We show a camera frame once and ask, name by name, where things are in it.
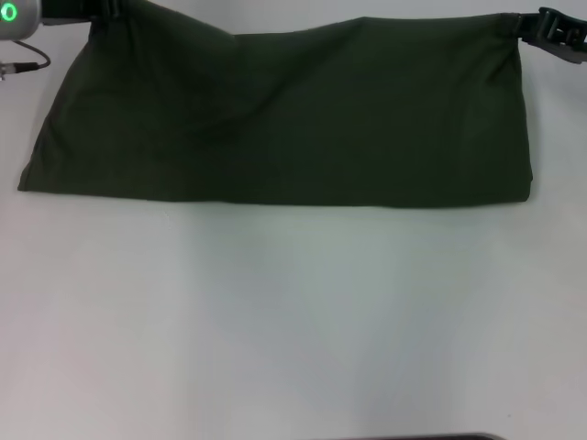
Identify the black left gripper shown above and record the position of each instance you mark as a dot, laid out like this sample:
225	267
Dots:
71	10

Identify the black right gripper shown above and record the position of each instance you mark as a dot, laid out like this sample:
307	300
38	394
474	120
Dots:
566	34

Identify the dark green FREE! t-shirt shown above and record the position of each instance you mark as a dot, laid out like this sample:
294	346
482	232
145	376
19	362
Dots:
275	114

